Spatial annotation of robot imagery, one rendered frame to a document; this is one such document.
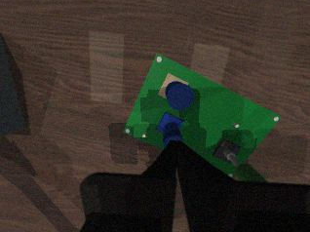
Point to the green circuit board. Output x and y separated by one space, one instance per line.
223 127

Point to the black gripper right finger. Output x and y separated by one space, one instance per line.
213 199

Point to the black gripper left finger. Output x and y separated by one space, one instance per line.
151 193

